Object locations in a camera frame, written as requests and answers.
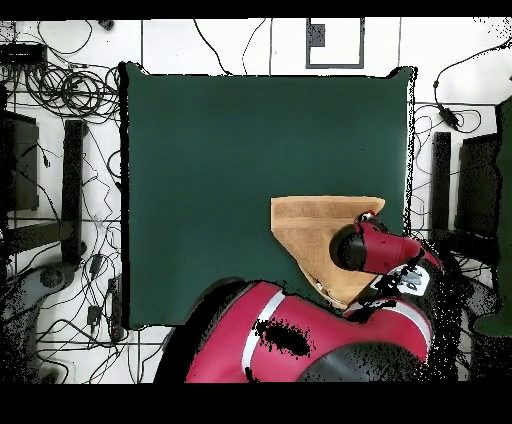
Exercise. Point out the black network switch box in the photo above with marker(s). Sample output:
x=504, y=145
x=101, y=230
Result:
x=22, y=54

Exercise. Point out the green fabric sheet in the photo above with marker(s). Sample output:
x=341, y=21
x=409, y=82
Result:
x=504, y=180

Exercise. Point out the black computer case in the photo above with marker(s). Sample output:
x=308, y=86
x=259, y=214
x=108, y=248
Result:
x=20, y=160
x=478, y=180

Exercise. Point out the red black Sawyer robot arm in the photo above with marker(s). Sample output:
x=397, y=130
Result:
x=300, y=340

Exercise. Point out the person's foot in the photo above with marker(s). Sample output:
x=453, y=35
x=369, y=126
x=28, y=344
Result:
x=106, y=24

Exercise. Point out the tan terry towel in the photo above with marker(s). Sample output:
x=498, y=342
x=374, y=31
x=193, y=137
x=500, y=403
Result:
x=304, y=232

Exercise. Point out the dark green table cloth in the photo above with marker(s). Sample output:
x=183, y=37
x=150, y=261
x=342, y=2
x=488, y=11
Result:
x=200, y=180

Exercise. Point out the black power strip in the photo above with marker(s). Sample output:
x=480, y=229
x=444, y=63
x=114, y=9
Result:
x=116, y=308

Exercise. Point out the black power adapter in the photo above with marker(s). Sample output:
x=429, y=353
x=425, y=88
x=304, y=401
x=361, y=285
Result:
x=448, y=116

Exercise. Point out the grey office chair base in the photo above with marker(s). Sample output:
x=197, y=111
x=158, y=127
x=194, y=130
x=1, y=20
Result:
x=24, y=292
x=482, y=296

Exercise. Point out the black stand base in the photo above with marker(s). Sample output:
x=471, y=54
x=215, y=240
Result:
x=72, y=180
x=440, y=180

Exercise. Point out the grey square frame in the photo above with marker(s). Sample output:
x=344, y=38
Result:
x=335, y=65

